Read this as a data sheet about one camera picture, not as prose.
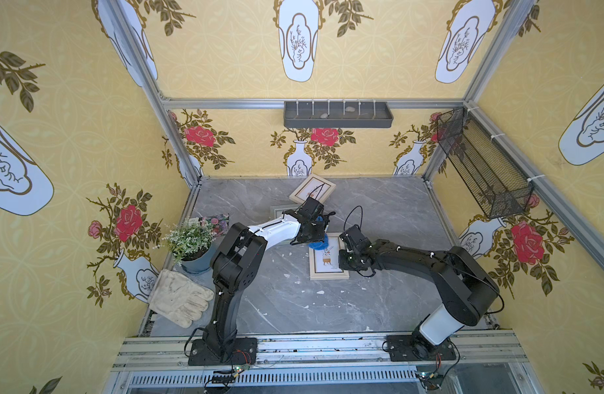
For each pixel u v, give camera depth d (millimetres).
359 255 710
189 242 783
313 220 799
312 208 786
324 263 920
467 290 457
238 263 523
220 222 1039
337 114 921
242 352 731
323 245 943
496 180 836
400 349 734
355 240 731
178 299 840
